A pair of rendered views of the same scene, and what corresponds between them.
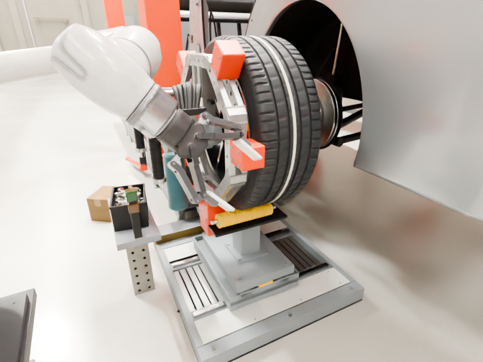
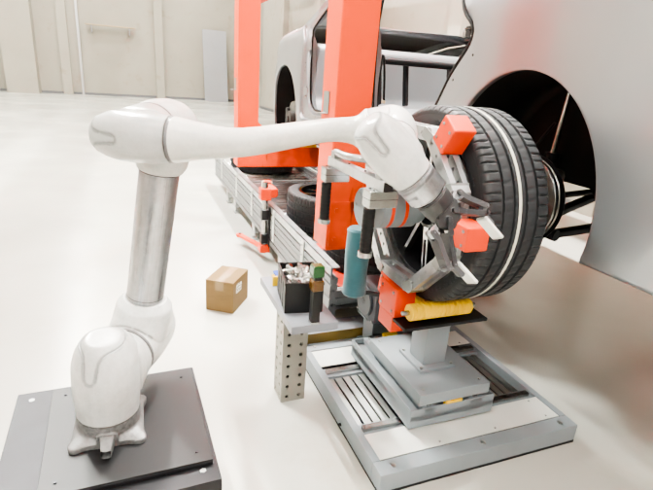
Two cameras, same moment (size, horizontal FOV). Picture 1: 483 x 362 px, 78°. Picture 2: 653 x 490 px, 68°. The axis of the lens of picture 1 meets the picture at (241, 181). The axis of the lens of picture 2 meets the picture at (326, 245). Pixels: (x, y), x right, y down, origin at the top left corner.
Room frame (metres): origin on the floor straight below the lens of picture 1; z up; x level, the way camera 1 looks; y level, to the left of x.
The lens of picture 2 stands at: (-0.46, 0.29, 1.24)
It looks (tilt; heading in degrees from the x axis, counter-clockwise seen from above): 19 degrees down; 4
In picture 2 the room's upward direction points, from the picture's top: 4 degrees clockwise
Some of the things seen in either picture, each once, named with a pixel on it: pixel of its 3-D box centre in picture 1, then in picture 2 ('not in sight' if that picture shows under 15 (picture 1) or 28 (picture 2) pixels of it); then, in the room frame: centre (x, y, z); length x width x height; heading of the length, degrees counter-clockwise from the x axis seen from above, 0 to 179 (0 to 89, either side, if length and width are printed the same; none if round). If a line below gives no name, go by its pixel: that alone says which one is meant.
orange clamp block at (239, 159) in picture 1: (246, 154); (467, 234); (0.86, -0.02, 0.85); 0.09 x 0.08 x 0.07; 26
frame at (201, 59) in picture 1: (208, 130); (408, 205); (1.14, 0.13, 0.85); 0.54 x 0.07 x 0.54; 26
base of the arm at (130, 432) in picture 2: not in sight; (108, 421); (0.53, 0.89, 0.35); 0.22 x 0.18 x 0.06; 24
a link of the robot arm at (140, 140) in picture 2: not in sight; (134, 135); (0.57, 0.80, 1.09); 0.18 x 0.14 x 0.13; 90
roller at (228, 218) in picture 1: (244, 214); (439, 308); (1.07, -0.01, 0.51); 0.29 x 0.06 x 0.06; 116
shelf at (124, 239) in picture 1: (131, 217); (295, 300); (1.18, 0.50, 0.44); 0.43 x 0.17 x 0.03; 26
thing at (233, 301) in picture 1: (241, 258); (416, 371); (1.26, 0.00, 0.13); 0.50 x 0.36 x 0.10; 26
